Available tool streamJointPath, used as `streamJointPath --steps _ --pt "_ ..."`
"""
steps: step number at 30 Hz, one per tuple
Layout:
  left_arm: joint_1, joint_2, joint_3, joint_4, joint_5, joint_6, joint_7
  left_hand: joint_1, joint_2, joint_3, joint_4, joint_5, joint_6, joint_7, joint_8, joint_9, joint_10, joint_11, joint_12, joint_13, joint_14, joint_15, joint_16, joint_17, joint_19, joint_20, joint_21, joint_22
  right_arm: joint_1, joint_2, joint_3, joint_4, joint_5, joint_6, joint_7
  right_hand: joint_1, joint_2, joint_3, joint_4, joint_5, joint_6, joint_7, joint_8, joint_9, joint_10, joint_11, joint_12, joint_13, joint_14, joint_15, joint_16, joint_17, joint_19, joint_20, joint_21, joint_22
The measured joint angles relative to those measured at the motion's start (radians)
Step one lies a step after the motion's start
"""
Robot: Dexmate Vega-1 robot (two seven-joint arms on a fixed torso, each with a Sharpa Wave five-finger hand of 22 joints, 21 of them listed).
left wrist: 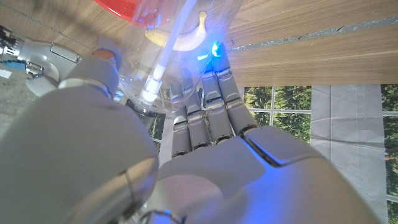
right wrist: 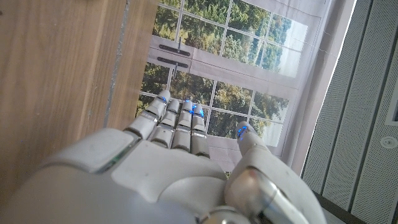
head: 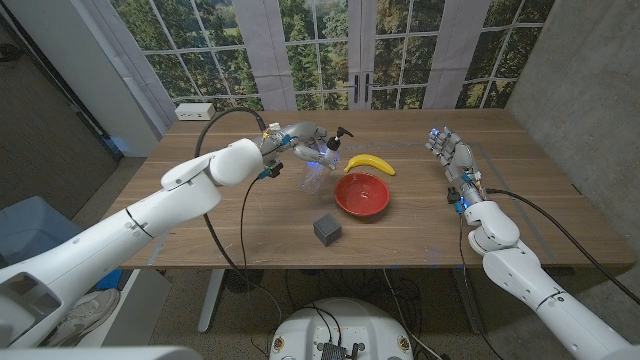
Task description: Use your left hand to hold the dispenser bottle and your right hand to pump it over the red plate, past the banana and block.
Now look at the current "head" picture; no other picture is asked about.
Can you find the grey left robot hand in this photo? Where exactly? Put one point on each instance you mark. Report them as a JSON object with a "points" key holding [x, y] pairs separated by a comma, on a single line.
{"points": [[305, 132]]}

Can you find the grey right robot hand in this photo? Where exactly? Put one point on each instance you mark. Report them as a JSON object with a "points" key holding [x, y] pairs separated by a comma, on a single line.
{"points": [[457, 155]]}

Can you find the clear dispenser bottle black pump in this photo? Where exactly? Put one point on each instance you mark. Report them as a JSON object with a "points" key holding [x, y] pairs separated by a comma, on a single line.
{"points": [[315, 177]]}

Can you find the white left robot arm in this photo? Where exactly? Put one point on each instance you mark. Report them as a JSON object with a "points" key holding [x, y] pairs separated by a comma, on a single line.
{"points": [[125, 225]]}

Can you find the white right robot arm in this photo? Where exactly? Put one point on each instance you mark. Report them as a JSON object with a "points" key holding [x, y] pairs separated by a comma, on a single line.
{"points": [[550, 300]]}

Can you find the yellow banana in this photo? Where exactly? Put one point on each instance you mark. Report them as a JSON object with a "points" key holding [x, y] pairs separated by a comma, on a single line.
{"points": [[370, 161]]}

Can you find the dark grey block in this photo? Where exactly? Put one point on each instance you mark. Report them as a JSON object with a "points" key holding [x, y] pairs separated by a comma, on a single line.
{"points": [[327, 230]]}

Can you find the grey tape outline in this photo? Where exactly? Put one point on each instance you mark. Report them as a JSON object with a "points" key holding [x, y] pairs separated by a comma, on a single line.
{"points": [[400, 146]]}

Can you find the printed window backdrop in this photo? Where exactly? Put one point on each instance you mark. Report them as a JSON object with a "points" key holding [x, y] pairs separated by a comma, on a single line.
{"points": [[320, 50]]}

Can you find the red bowl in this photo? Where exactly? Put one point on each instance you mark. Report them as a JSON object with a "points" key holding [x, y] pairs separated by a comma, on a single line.
{"points": [[362, 195]]}

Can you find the white power strip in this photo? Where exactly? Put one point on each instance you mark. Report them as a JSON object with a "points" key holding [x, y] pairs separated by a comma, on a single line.
{"points": [[195, 111]]}

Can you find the grey table leg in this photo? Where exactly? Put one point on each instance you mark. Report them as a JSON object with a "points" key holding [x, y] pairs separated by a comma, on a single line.
{"points": [[470, 305]]}

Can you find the black round floor fan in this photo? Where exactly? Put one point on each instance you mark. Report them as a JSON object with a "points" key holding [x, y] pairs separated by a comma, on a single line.
{"points": [[243, 281]]}

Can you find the white robot torso base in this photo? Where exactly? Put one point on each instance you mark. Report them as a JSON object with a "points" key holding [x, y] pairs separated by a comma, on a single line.
{"points": [[345, 320]]}

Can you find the white table leg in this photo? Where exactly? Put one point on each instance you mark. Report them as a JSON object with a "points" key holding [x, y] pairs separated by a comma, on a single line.
{"points": [[210, 305]]}

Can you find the grey white sneaker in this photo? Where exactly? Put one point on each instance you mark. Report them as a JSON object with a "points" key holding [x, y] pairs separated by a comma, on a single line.
{"points": [[85, 315]]}

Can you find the blue-grey storage bin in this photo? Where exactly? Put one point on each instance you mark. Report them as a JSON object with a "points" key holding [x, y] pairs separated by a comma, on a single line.
{"points": [[30, 225]]}

